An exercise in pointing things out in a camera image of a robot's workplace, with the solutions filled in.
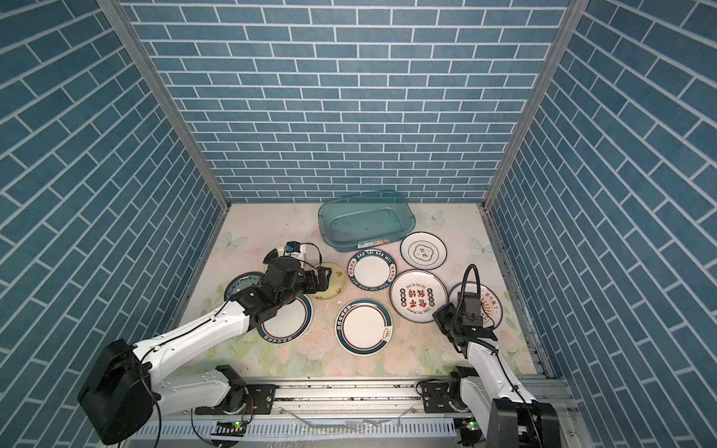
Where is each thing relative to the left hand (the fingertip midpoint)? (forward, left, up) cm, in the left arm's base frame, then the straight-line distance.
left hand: (327, 273), depth 82 cm
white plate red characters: (+1, -29, -14) cm, 32 cm away
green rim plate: (-10, +11, -12) cm, 19 cm away
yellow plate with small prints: (+4, -2, -13) cm, 13 cm away
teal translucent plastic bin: (+35, -11, -14) cm, 39 cm away
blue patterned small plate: (+5, +31, -15) cm, 35 cm away
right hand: (-6, -35, -13) cm, 37 cm away
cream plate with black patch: (+18, +21, -15) cm, 31 cm away
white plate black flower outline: (+19, -34, -13) cm, 41 cm away
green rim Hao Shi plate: (+10, -14, -14) cm, 22 cm away
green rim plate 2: (-11, -11, -15) cm, 21 cm away
